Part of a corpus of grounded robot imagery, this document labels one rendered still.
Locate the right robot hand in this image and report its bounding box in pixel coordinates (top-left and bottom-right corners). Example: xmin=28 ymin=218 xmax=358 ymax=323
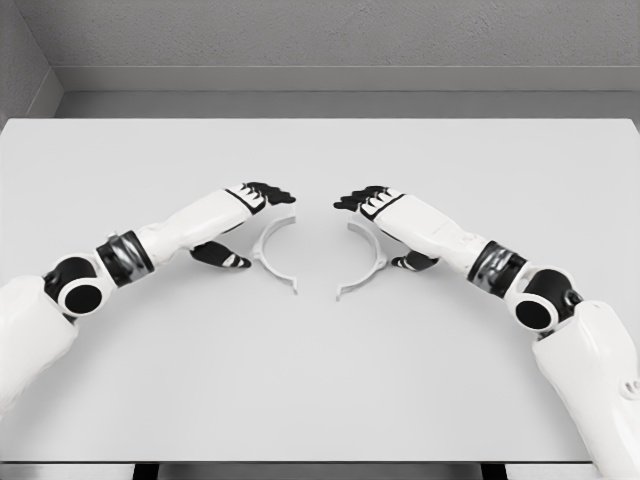
xmin=333 ymin=185 xmax=469 ymax=273

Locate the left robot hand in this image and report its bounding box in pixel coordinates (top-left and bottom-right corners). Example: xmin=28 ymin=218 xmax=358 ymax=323
xmin=172 ymin=181 xmax=298 ymax=272

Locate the white half-ring pipe clamp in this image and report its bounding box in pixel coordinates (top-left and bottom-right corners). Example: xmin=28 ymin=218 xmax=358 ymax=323
xmin=251 ymin=211 xmax=300 ymax=296
xmin=334 ymin=218 xmax=388 ymax=303

